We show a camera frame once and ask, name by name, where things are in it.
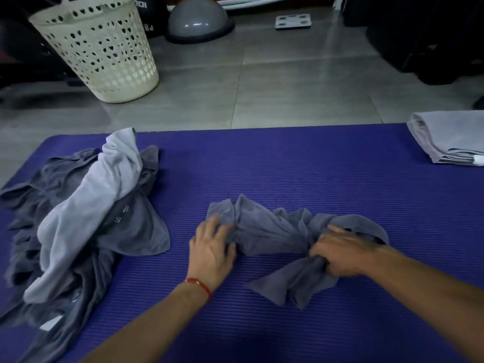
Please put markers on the black weight stack machine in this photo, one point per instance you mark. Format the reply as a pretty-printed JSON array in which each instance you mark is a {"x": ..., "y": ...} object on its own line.
[{"x": 416, "y": 33}]

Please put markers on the dark grey printed towel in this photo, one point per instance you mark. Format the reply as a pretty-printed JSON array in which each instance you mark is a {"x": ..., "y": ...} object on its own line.
[{"x": 264, "y": 230}]

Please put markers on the white wall pipe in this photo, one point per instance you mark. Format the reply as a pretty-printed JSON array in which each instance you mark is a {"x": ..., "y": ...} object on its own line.
[{"x": 257, "y": 1}]

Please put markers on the pile of dark grey towels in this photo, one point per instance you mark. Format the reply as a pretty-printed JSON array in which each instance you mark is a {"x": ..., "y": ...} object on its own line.
[{"x": 132, "y": 230}]

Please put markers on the person's right hand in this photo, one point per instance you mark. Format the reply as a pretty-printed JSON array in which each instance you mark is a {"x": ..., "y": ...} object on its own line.
[{"x": 348, "y": 255}]

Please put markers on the grey balance dome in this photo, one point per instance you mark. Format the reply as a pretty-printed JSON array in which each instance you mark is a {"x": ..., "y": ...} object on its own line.
[{"x": 198, "y": 18}]

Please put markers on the black medicine ball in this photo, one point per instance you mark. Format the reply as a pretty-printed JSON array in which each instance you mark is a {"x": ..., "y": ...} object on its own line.
[{"x": 151, "y": 15}]

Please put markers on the white perforated laundry basket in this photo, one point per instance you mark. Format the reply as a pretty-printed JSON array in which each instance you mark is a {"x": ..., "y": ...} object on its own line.
[{"x": 102, "y": 52}]

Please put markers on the purple ribbed mat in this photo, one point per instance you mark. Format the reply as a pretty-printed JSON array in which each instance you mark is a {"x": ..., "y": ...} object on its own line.
[{"x": 302, "y": 166}]

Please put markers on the maroon padded gym machine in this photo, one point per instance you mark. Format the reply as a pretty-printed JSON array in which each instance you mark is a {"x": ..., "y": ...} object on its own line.
[{"x": 22, "y": 45}]

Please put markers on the white upright post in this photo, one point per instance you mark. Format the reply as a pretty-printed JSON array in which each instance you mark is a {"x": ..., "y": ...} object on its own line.
[{"x": 340, "y": 1}]

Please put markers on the person's left hand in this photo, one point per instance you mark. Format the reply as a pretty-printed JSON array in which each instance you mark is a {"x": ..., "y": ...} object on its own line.
[{"x": 210, "y": 257}]

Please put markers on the white bathroom scale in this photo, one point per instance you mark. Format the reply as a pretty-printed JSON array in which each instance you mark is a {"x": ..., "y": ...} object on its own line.
[{"x": 293, "y": 21}]

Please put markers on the person's right forearm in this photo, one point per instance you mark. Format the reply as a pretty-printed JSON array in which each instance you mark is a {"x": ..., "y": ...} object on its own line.
[{"x": 427, "y": 291}]

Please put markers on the person's left forearm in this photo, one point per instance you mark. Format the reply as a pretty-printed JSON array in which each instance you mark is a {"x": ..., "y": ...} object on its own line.
[{"x": 151, "y": 328}]

